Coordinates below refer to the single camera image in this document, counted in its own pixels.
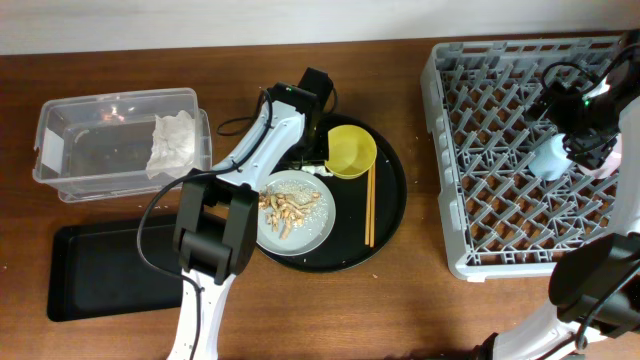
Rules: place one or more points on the left wooden chopstick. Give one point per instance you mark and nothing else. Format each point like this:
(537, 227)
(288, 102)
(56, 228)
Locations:
(367, 207)

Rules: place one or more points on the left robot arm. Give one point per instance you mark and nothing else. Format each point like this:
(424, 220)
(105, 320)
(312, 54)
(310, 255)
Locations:
(217, 220)

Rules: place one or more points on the small tissue piece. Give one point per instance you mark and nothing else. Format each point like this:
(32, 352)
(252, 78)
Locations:
(319, 170)

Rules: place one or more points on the pink cup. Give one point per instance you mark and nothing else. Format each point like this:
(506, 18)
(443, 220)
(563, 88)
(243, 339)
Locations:
(611, 163)

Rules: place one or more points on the grey plate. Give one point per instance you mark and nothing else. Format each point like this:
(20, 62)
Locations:
(318, 225)

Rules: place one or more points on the clear plastic bin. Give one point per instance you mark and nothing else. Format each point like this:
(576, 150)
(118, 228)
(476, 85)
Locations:
(97, 147)

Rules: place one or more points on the white tissue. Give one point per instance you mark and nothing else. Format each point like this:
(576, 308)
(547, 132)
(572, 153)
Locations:
(173, 148)

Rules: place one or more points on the grey dishwasher rack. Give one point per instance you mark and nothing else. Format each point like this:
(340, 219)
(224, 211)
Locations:
(498, 219)

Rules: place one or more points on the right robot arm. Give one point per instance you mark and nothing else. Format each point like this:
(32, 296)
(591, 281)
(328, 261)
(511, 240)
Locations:
(594, 290)

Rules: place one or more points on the blue cup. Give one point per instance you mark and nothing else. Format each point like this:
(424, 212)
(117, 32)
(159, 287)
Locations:
(550, 160)

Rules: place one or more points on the black rectangular tray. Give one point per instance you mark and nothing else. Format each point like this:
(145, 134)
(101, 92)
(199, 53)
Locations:
(96, 271)

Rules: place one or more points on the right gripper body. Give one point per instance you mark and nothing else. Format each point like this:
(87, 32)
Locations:
(589, 127)

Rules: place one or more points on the yellow bowl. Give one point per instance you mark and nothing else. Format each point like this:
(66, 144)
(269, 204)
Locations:
(352, 151)

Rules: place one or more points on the food scraps on plate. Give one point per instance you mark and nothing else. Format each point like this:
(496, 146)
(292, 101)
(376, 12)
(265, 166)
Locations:
(283, 211)

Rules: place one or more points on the round black serving tray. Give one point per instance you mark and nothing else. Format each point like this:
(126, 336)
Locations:
(345, 247)

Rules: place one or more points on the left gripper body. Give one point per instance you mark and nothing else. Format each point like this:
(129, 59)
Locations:
(314, 149)

